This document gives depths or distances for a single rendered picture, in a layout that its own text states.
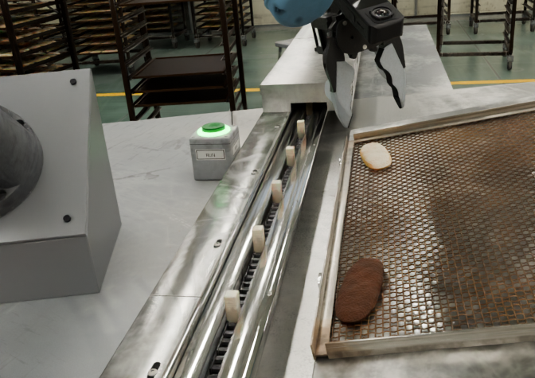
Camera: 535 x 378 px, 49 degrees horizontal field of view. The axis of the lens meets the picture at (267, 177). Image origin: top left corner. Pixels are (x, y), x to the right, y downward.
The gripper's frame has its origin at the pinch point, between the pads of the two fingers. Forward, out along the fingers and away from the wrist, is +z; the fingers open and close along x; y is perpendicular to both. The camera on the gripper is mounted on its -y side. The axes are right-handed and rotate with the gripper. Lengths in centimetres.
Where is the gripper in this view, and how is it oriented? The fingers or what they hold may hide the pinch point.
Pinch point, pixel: (375, 111)
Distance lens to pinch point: 82.4
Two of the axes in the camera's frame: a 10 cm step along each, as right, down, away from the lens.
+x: -9.2, 3.4, -2.0
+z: 2.6, 9.0, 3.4
